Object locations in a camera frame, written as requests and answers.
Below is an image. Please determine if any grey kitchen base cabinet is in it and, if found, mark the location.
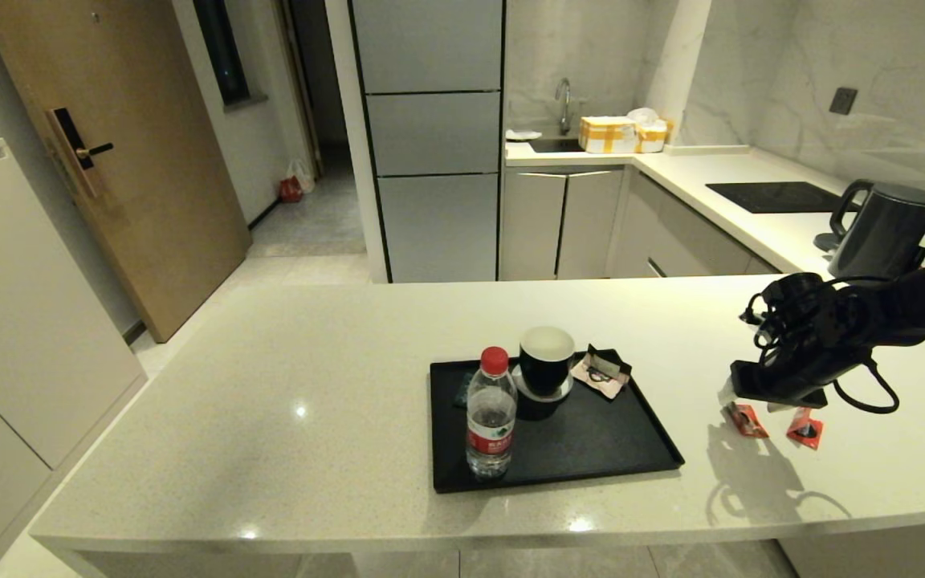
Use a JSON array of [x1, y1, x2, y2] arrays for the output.
[[499, 167, 780, 283]]

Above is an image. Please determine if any clear water bottle red cap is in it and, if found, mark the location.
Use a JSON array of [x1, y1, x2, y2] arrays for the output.
[[466, 347, 519, 481]]

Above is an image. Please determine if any pink tea sachet black logo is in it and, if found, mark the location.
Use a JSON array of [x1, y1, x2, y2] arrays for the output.
[[573, 345, 633, 401]]

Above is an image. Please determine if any white box with yellow tape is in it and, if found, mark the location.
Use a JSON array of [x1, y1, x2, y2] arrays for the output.
[[577, 117, 638, 155]]

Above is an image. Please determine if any white storage cabinet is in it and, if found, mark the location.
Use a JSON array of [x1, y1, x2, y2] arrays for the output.
[[0, 140, 147, 578]]

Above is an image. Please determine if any red sachet with black circle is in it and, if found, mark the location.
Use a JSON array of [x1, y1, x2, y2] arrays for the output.
[[786, 407, 825, 450]]

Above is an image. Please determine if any dark window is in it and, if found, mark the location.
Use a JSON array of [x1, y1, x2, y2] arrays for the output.
[[192, 0, 253, 109]]

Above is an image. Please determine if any brown wooden door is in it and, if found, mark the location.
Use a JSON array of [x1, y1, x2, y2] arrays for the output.
[[0, 0, 252, 344]]

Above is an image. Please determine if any tall grey refrigerator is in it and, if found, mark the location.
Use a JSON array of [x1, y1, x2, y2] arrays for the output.
[[348, 0, 505, 285]]

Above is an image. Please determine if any chrome sink faucet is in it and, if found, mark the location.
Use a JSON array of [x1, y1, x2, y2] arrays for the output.
[[553, 78, 573, 137]]

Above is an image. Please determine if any black door lock with handle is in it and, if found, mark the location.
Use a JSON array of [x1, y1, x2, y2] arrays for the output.
[[47, 108, 114, 200]]

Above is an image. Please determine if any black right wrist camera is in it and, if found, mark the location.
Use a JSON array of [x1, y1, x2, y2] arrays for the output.
[[740, 273, 826, 348]]

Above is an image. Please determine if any round white coaster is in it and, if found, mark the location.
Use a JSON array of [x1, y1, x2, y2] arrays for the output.
[[511, 365, 574, 404]]

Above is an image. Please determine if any black induction cooktop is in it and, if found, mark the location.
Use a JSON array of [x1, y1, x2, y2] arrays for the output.
[[705, 183, 861, 216]]

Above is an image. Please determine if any red sachet dark end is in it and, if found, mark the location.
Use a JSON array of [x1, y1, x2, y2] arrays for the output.
[[726, 401, 770, 439]]

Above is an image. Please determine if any black mug white inside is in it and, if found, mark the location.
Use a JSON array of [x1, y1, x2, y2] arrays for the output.
[[520, 326, 577, 398]]

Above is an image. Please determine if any black electric kettle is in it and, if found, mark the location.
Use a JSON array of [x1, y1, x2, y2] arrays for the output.
[[830, 181, 925, 280]]

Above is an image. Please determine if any small yellow taped box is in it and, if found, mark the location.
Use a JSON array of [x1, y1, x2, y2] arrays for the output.
[[636, 120, 674, 155]]

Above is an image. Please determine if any black rectangular serving tray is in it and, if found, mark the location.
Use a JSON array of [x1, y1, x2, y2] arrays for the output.
[[429, 351, 686, 495]]

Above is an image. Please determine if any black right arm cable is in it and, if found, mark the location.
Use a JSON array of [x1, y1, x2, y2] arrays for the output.
[[830, 357, 902, 416]]

